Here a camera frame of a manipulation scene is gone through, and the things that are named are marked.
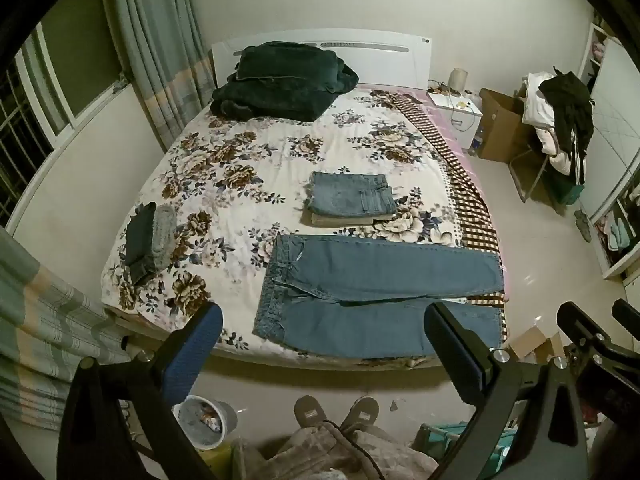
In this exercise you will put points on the plastic water bottle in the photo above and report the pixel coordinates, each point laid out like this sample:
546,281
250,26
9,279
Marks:
477,142

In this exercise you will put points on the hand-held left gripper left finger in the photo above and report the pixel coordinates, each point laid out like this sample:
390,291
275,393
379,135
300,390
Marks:
197,350

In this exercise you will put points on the large cardboard box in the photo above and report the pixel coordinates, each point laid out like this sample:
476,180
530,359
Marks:
500,125

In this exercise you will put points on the blue denim jeans pants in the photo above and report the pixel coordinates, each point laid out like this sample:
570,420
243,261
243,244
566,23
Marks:
360,277

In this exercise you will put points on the folded beige pants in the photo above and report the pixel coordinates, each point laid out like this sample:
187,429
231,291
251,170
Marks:
340,220

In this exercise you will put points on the person's beige fleece trousers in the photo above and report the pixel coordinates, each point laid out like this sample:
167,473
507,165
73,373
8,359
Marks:
310,455

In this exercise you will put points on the black garment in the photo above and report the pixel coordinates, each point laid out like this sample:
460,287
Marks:
570,105

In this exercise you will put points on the green bag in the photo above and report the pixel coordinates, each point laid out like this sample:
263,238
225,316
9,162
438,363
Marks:
575,192

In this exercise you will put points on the white wardrobe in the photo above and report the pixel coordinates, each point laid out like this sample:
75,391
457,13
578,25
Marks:
615,135

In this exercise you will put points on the person's grey slipper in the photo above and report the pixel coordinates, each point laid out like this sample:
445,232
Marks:
362,412
307,412

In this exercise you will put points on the floral bedsheet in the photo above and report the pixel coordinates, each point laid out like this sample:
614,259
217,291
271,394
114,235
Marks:
225,170

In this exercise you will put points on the folded teal clothes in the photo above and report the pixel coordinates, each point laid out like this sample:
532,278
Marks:
617,232

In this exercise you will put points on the brown checkered blanket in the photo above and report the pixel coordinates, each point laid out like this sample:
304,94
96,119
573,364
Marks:
470,200

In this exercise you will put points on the grey floor slipper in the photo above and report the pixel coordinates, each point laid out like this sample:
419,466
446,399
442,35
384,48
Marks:
584,225

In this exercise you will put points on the dark green blanket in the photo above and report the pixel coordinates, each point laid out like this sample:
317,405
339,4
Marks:
280,80

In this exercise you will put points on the metal folding chair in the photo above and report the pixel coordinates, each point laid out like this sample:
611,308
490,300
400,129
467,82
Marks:
525,160

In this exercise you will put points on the grey trash bin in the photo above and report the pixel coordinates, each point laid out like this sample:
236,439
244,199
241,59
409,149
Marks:
225,420

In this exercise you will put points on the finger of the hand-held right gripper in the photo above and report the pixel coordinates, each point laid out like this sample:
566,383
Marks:
627,315
580,327

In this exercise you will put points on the folded grey clothes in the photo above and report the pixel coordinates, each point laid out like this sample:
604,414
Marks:
163,235

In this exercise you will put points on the folded blue denim jeans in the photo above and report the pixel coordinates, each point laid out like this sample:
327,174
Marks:
350,195

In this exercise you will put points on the white nightstand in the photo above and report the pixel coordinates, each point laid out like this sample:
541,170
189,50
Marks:
460,120

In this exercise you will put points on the cream table lamp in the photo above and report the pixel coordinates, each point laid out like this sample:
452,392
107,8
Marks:
457,80

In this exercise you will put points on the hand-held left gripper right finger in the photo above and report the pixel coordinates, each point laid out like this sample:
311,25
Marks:
452,355

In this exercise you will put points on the window with metal grille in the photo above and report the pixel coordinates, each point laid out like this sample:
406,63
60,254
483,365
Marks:
70,127

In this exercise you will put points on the grey-green striped curtain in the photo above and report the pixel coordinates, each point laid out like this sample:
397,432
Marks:
160,50
45,320

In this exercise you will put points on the small cardboard box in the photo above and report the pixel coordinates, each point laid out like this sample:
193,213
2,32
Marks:
530,342

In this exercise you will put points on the white garments pile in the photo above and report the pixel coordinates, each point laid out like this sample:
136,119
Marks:
537,110

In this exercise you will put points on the folded dark clothes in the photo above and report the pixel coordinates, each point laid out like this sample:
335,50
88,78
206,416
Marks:
140,240

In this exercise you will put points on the teal plastic basket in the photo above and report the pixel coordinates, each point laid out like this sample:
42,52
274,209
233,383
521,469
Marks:
435,440

